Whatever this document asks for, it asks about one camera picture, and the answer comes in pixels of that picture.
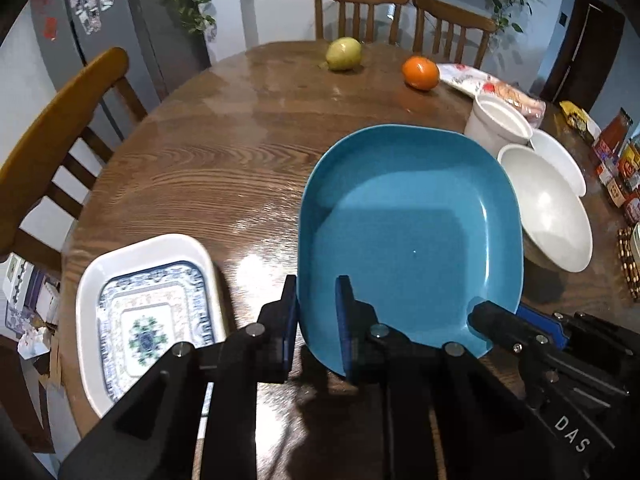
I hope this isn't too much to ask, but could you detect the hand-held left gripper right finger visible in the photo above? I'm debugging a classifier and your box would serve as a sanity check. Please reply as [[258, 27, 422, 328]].
[[334, 275, 591, 480]]

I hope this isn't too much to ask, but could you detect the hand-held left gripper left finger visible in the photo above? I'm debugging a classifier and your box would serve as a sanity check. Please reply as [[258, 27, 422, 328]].
[[60, 275, 301, 480]]

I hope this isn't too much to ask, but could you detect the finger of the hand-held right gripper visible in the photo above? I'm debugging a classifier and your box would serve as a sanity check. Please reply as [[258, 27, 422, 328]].
[[467, 299, 566, 411], [517, 304, 633, 358]]

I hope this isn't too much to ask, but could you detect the blue square plate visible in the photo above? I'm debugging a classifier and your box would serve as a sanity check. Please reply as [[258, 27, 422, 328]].
[[296, 124, 526, 378]]

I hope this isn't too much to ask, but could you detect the large white bowl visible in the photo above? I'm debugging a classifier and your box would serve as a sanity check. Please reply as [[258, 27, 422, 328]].
[[496, 143, 594, 273]]

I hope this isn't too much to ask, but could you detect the white patterned rectangular dish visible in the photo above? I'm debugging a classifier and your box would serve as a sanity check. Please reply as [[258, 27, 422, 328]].
[[75, 233, 231, 418]]

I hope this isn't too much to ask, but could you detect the small white bowl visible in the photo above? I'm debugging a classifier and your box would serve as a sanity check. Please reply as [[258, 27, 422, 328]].
[[529, 129, 587, 198]]

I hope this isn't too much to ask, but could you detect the white cylindrical bowl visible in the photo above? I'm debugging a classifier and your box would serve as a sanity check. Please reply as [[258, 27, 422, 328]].
[[464, 91, 535, 158]]

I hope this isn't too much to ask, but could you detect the beaded wooden trivet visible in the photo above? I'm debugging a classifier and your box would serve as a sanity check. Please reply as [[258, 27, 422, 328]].
[[616, 226, 640, 303]]

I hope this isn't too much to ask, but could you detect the red seasoning packet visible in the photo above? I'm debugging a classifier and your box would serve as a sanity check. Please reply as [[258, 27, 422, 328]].
[[592, 107, 633, 161], [617, 137, 640, 181]]

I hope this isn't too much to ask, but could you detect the yellow snack packet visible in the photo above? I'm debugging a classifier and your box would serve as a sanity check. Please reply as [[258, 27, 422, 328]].
[[559, 101, 601, 141]]

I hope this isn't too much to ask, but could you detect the cake roll snack bag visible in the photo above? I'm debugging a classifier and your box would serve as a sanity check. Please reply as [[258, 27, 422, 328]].
[[437, 62, 547, 128]]

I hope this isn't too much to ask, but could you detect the white crumpled paper bag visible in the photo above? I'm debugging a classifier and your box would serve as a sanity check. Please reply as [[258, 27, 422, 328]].
[[17, 327, 53, 359]]

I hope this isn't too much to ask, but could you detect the purple box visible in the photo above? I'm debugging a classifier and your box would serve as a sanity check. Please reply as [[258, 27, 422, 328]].
[[6, 280, 61, 333]]

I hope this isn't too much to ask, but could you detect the orange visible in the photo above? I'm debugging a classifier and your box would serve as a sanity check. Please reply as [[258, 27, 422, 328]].
[[402, 55, 441, 92]]

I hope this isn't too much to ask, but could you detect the green pear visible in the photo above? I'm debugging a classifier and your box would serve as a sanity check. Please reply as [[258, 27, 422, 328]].
[[326, 36, 363, 72]]

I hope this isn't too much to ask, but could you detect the white cardboard box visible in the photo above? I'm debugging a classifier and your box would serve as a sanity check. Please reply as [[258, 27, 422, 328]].
[[1, 254, 36, 306]]

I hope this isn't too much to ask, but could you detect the brown wooden door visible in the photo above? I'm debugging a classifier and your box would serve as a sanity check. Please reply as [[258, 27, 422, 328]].
[[540, 0, 626, 106]]

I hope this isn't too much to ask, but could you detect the small trailing green plant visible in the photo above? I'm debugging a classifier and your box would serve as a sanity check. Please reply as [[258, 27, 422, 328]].
[[487, 0, 533, 36]]

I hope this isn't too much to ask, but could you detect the hanging green plant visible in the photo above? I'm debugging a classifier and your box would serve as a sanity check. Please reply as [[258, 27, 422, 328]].
[[147, 0, 218, 43]]

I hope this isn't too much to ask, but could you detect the grey refrigerator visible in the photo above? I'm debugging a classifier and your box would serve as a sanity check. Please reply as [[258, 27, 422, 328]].
[[30, 0, 211, 146]]

